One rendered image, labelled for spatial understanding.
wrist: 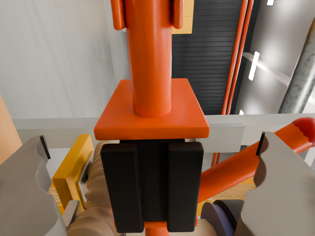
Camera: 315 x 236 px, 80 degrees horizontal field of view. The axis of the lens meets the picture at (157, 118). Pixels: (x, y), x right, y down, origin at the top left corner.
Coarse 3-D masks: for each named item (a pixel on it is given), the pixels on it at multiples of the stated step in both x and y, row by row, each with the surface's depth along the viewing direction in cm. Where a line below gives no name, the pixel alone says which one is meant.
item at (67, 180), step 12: (84, 144) 29; (72, 156) 26; (84, 156) 29; (60, 168) 24; (72, 168) 25; (84, 168) 28; (60, 180) 23; (72, 180) 24; (84, 180) 27; (60, 192) 24; (72, 192) 25; (84, 192) 27
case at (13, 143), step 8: (0, 96) 34; (0, 104) 34; (0, 112) 34; (0, 120) 34; (8, 120) 36; (0, 128) 34; (8, 128) 36; (0, 136) 34; (8, 136) 36; (16, 136) 38; (0, 144) 34; (8, 144) 36; (16, 144) 38; (0, 152) 34; (8, 152) 36; (0, 160) 34
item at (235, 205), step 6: (216, 204) 31; (222, 204) 29; (228, 204) 28; (234, 204) 28; (240, 204) 28; (228, 210) 26; (234, 210) 26; (240, 210) 26; (228, 216) 26; (234, 216) 25; (234, 222) 24; (234, 228) 24
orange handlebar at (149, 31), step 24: (120, 0) 8; (144, 0) 8; (168, 0) 8; (120, 24) 8; (144, 24) 8; (168, 24) 8; (144, 48) 9; (168, 48) 9; (144, 72) 9; (168, 72) 10; (144, 96) 10; (168, 96) 10
